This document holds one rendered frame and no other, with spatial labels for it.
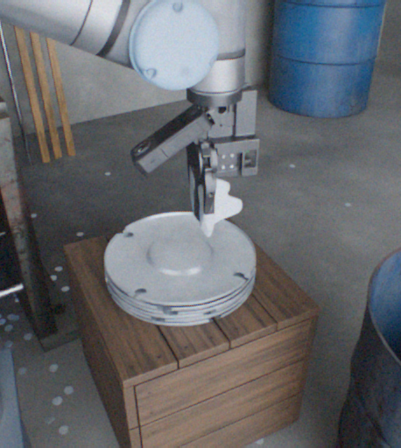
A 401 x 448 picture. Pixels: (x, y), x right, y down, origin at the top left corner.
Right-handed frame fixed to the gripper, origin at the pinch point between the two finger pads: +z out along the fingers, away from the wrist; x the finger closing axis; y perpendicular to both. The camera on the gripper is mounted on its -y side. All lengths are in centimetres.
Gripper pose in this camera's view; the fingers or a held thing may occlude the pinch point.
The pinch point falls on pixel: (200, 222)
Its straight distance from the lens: 71.1
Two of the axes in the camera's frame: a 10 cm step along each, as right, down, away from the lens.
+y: 9.6, -1.6, 2.2
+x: -2.7, -5.3, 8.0
